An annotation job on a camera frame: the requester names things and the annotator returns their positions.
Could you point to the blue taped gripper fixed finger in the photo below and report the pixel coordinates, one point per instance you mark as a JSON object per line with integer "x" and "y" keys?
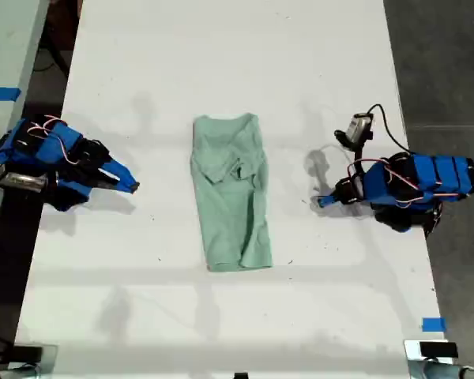
{"x": 328, "y": 200}
{"x": 122, "y": 170}

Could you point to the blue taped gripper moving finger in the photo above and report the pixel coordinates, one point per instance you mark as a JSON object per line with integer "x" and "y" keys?
{"x": 120, "y": 185}
{"x": 332, "y": 204}

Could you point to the pale green T-shirt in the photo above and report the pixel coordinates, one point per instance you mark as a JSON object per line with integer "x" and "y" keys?
{"x": 231, "y": 197}

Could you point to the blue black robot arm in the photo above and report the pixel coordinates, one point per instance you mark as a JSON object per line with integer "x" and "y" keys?
{"x": 49, "y": 144}
{"x": 422, "y": 181}

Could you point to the long blue tape strip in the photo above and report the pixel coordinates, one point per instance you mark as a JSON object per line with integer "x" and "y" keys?
{"x": 0, "y": 94}

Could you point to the pale grey side table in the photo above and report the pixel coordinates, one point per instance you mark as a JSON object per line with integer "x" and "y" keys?
{"x": 8, "y": 43}

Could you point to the short blue tape strip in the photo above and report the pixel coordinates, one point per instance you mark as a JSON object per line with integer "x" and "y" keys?
{"x": 433, "y": 324}

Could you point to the small black box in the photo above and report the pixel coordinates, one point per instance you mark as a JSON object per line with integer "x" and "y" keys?
{"x": 27, "y": 353}
{"x": 438, "y": 350}

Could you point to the tiny black block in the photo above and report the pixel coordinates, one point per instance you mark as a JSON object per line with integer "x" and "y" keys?
{"x": 241, "y": 375}

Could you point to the grey metal pipe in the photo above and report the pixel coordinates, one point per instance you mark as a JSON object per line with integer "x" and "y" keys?
{"x": 458, "y": 373}

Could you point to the camera black stalk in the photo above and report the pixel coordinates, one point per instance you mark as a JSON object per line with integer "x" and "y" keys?
{"x": 349, "y": 141}

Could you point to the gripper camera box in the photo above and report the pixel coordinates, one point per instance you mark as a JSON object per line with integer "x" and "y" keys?
{"x": 359, "y": 126}
{"x": 21, "y": 179}

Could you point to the shiny metal bracket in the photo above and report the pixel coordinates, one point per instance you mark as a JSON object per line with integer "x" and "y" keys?
{"x": 412, "y": 355}

